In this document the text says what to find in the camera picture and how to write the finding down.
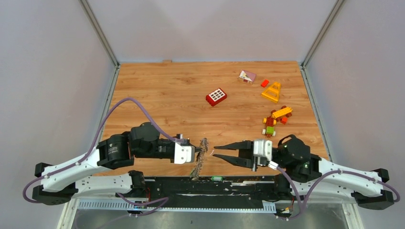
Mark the large grey toothed keyring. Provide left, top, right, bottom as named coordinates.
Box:
left=190, top=138, right=209, bottom=180

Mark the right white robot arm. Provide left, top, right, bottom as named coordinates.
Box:
left=215, top=135, right=401, bottom=210

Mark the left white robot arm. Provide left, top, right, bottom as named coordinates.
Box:
left=32, top=122, right=201, bottom=206

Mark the red green toy vehicle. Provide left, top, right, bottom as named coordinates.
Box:
left=262, top=116, right=277, bottom=138

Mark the small green bubble level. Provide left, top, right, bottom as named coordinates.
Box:
left=211, top=176, right=223, bottom=181

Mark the yellow orange toy car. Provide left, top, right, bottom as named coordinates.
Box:
left=270, top=105, right=293, bottom=122

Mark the red window toy brick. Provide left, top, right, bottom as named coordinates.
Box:
left=205, top=88, right=227, bottom=107

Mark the small red toy brick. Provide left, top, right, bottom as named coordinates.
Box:
left=260, top=79, right=269, bottom=88

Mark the pink roof toy house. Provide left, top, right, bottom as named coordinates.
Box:
left=237, top=70, right=256, bottom=84

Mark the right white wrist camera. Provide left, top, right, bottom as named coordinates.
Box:
left=252, top=139, right=278, bottom=171

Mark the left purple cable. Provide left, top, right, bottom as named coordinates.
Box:
left=22, top=97, right=186, bottom=204

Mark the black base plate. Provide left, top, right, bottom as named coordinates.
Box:
left=124, top=175, right=298, bottom=209

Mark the yellow triangular toy frame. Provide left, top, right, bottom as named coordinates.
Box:
left=261, top=82, right=281, bottom=103

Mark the grey slotted cable duct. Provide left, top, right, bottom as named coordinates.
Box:
left=77, top=199, right=277, bottom=213

